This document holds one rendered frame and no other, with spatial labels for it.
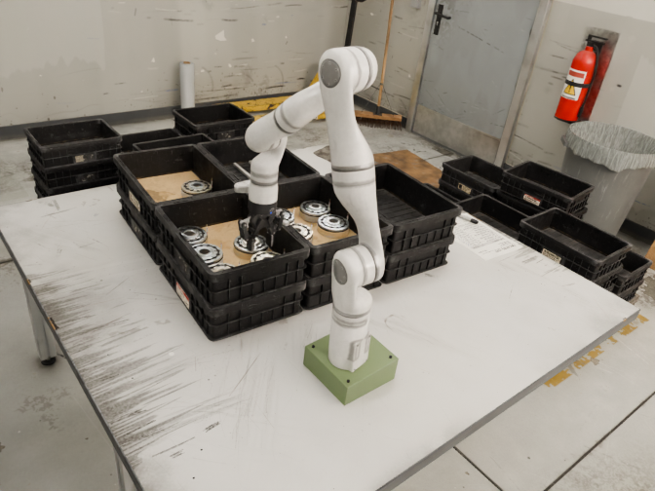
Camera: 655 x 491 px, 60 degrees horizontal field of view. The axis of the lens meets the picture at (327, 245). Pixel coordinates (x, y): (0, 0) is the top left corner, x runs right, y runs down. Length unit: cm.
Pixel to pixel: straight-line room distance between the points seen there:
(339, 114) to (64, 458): 161
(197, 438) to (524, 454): 146
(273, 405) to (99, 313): 58
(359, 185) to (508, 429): 157
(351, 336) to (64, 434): 132
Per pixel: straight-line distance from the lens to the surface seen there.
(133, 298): 174
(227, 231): 179
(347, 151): 116
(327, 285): 167
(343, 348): 137
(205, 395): 143
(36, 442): 235
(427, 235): 185
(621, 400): 290
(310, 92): 127
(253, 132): 136
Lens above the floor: 174
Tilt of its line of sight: 31 degrees down
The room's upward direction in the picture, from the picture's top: 7 degrees clockwise
